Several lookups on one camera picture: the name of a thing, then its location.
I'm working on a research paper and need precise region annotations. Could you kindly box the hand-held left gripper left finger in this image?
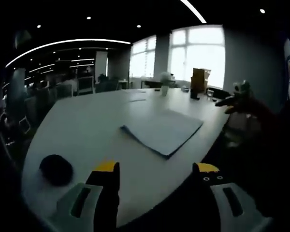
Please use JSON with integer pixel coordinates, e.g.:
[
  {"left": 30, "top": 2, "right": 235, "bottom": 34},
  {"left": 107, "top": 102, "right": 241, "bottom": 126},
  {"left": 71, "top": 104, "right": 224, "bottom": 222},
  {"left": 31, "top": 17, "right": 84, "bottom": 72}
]
[{"left": 48, "top": 159, "right": 120, "bottom": 232}]

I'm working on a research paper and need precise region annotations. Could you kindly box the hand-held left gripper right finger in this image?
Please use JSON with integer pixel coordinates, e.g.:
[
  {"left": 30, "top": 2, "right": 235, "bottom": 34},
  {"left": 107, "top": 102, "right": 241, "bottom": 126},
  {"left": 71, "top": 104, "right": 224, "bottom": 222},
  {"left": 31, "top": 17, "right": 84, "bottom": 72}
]
[{"left": 192, "top": 162, "right": 274, "bottom": 232}]

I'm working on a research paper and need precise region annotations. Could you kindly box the stack of printing papers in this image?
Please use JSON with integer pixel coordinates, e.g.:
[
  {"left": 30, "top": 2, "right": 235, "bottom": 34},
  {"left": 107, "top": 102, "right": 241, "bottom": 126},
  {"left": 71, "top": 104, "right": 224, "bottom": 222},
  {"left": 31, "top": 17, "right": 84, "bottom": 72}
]
[{"left": 119, "top": 108, "right": 204, "bottom": 160}]

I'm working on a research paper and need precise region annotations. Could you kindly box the black pouch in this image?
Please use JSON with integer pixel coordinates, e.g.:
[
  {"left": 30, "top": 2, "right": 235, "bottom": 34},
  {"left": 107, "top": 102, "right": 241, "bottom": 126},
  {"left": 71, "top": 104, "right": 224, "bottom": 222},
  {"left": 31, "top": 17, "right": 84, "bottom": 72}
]
[{"left": 207, "top": 87, "right": 232, "bottom": 100}]

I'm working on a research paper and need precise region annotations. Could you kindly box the brown cardboard box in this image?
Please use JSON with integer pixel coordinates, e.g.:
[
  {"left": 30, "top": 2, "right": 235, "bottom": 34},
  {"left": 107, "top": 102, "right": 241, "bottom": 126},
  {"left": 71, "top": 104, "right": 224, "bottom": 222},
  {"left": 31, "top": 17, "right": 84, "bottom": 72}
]
[{"left": 190, "top": 67, "right": 211, "bottom": 94}]

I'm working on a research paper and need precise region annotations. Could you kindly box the black computer mouse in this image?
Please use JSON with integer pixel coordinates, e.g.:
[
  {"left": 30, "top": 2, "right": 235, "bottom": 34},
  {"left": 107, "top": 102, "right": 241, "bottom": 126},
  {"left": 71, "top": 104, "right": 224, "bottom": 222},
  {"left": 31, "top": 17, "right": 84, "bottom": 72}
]
[{"left": 39, "top": 154, "right": 74, "bottom": 187}]

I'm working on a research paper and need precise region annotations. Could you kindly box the large bright window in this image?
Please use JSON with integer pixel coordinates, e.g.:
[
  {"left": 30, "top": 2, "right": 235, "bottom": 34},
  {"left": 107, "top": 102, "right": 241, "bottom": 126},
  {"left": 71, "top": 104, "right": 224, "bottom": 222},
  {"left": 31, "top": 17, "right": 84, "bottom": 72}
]
[{"left": 129, "top": 25, "right": 226, "bottom": 90}]

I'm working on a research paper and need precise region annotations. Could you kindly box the person's dark shirt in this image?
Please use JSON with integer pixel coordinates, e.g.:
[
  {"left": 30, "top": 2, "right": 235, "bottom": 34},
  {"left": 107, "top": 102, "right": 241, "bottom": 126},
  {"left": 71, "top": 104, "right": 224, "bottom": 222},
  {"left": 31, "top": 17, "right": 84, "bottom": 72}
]
[{"left": 234, "top": 101, "right": 290, "bottom": 218}]

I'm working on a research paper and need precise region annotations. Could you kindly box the white table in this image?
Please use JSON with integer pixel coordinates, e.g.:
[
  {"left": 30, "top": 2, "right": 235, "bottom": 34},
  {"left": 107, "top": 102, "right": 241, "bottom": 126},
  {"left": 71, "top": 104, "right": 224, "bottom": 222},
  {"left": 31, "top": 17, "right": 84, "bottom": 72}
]
[{"left": 21, "top": 87, "right": 230, "bottom": 229}]

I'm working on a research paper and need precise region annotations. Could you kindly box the long ceiling light strip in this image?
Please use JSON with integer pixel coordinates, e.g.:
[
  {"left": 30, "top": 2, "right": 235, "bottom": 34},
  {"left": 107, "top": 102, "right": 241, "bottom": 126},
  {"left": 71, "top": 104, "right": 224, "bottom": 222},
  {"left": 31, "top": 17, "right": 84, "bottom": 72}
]
[{"left": 180, "top": 0, "right": 208, "bottom": 24}]

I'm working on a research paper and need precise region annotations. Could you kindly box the curved ceiling light strip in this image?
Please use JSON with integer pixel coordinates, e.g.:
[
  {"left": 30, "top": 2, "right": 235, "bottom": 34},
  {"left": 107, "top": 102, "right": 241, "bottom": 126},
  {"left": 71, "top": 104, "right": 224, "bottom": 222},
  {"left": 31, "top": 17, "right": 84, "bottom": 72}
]
[{"left": 4, "top": 38, "right": 131, "bottom": 68}]

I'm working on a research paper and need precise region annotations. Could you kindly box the white frame office chair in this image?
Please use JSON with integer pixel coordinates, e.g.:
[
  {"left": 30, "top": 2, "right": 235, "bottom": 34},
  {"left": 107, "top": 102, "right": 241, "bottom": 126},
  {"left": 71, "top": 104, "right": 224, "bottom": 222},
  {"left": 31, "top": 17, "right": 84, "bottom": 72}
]
[{"left": 18, "top": 116, "right": 32, "bottom": 133}]

